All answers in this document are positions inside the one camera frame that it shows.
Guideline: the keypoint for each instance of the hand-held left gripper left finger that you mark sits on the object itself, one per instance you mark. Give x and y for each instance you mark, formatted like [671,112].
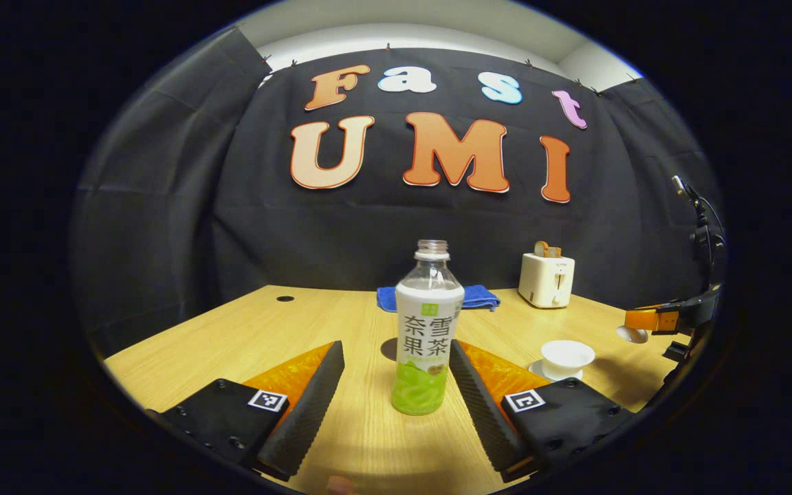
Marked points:
[306,419]

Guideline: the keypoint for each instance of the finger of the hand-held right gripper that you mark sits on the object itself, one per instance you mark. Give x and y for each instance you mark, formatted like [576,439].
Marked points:
[647,320]

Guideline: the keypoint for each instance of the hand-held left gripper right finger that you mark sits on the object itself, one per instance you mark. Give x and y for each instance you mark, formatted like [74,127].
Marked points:
[482,412]

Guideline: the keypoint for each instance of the white teacup lid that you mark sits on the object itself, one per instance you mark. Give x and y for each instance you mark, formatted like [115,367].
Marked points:
[631,336]

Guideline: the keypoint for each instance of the white teacup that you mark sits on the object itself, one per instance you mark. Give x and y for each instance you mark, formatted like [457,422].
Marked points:
[568,356]

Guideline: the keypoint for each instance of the water bottle with green label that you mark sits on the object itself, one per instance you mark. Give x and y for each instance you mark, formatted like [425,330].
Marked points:
[427,330]

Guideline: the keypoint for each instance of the dark round coaster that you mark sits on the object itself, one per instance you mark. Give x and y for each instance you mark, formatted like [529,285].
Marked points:
[388,349]

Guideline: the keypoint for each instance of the white saucer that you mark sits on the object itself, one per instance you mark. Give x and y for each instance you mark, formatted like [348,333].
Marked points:
[537,372]

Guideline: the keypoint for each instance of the white toaster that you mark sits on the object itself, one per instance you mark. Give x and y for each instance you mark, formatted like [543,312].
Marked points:
[544,282]

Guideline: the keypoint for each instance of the blue cloth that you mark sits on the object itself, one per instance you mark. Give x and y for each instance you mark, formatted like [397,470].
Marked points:
[482,297]

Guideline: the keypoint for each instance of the black backdrop cloth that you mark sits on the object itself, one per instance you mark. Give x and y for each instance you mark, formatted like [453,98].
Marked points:
[300,240]

